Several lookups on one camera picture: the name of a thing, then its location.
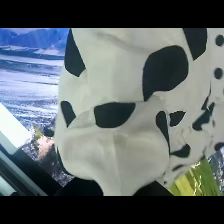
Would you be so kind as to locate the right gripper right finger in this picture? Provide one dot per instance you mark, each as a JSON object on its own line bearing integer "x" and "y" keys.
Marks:
{"x": 153, "y": 190}

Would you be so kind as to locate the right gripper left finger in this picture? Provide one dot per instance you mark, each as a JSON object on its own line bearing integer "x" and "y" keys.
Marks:
{"x": 81, "y": 188}

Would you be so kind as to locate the white black-dotted shirt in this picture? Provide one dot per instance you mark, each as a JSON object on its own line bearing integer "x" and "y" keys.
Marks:
{"x": 126, "y": 100}

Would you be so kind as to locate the silver frame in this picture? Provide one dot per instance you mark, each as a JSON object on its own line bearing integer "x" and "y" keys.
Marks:
{"x": 15, "y": 166}

